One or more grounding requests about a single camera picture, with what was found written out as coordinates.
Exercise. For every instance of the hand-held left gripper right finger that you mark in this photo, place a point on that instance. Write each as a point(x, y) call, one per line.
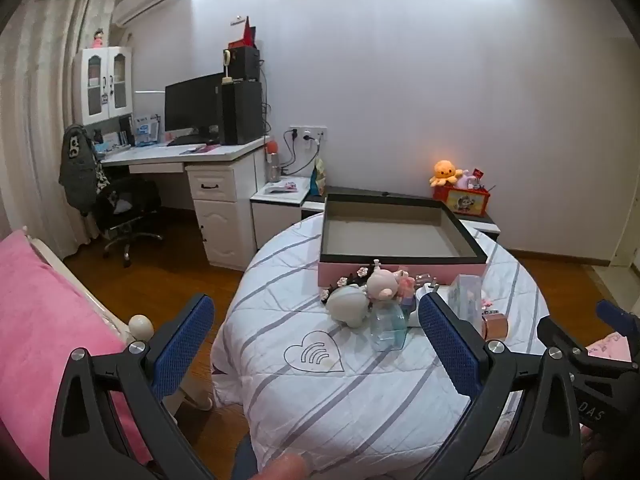
point(450, 347)

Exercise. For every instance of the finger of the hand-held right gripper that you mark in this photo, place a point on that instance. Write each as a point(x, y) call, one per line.
point(612, 316)
point(552, 332)

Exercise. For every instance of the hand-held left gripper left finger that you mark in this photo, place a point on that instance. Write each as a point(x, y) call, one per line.
point(185, 345)

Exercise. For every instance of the rose gold case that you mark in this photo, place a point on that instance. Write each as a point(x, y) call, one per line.
point(495, 327)

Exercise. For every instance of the transparent plastic box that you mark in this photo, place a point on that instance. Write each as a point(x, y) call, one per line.
point(465, 295)

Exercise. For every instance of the white plug-in device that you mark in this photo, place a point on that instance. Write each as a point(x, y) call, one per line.
point(429, 291)

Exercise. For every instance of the clear spray bottle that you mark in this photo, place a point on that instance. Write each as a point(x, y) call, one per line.
point(387, 327)

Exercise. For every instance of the white round plush toy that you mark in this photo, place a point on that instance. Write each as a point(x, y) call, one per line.
point(345, 305)

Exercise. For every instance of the pink box with black rim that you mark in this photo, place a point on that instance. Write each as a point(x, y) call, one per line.
point(400, 232)

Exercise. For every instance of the person's right hand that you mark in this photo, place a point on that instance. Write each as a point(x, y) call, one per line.
point(597, 460)

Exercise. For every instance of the pink printed pillow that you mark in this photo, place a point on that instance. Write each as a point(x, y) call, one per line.
point(610, 347)

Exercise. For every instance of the white striped quilt bed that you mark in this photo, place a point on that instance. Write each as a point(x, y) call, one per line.
point(350, 410)

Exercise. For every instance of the black flower headband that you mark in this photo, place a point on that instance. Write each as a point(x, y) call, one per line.
point(345, 280)

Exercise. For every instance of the dark-topped low cabinet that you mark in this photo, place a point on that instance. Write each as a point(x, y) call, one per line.
point(482, 222)

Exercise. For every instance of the white desk with drawers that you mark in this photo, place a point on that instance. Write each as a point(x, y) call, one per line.
point(225, 220)

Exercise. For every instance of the pink blanket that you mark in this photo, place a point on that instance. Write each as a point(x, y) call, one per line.
point(45, 320)

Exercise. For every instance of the red toy box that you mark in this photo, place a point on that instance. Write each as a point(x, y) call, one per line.
point(462, 202)

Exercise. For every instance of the black office chair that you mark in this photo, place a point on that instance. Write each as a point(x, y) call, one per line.
point(125, 205)

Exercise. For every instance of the white nightstand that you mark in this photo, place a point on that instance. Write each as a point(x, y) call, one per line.
point(275, 220)

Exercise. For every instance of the small pink plush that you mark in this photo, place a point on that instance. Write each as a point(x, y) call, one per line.
point(466, 180)

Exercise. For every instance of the orange octopus plush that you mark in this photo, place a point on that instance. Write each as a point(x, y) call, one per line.
point(446, 171)

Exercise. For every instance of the magazine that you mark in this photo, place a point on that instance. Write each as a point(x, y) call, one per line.
point(284, 187)

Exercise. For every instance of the red notebook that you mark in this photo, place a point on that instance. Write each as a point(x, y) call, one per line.
point(197, 149)

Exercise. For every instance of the water bottle with red cap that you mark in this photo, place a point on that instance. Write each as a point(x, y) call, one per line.
point(273, 167)

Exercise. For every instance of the snack bag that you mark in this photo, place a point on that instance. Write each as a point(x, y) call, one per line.
point(317, 180)

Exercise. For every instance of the blue white box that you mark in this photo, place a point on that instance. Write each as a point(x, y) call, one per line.
point(146, 129)

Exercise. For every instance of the large black speaker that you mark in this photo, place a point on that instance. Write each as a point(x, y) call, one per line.
point(242, 115)

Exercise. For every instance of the black computer monitor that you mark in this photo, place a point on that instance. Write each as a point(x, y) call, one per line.
point(192, 105)

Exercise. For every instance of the white glass-door cabinet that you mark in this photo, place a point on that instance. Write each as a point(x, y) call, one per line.
point(108, 85)

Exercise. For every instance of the cream curtain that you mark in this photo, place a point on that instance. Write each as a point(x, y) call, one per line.
point(35, 110)

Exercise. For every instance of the small black speaker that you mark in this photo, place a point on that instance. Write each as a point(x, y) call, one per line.
point(247, 65)

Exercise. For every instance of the cream round desk gadget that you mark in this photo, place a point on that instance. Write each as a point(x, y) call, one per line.
point(227, 60)

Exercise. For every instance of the red ornament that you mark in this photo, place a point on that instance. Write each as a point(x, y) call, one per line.
point(246, 35)

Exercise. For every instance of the small doll figure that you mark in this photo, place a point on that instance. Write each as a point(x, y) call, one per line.
point(98, 39)

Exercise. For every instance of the white bed frame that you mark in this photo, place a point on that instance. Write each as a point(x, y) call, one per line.
point(140, 327)

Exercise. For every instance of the white wall socket strip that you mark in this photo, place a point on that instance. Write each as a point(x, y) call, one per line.
point(312, 132)

